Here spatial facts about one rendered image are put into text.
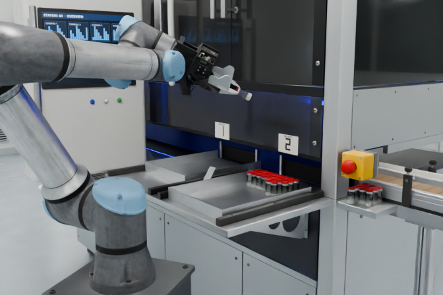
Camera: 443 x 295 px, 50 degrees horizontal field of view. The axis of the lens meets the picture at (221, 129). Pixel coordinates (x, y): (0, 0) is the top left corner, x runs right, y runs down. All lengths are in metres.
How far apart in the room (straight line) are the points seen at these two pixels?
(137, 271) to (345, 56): 0.80
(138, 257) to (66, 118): 1.01
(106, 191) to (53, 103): 0.96
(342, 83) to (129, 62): 0.63
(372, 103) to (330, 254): 0.48
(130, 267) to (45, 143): 0.33
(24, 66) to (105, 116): 1.19
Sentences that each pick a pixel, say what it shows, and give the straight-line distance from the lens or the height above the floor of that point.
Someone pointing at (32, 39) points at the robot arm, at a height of 1.33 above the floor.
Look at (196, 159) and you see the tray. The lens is 1.89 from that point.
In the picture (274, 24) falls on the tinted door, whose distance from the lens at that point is 1.58.
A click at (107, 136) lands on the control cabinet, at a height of 0.96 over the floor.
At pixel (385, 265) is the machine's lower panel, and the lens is 1.78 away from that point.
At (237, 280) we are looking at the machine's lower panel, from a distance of 1.89.
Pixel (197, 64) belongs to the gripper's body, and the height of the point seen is 1.28.
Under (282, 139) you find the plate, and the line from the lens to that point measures 1.55.
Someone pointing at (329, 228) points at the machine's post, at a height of 0.79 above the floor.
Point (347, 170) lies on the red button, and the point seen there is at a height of 0.99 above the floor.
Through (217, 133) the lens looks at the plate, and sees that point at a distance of 1.80.
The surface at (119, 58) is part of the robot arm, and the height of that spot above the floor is 1.30.
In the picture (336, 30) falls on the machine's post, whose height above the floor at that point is 1.37.
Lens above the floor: 1.31
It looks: 9 degrees down
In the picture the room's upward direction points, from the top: straight up
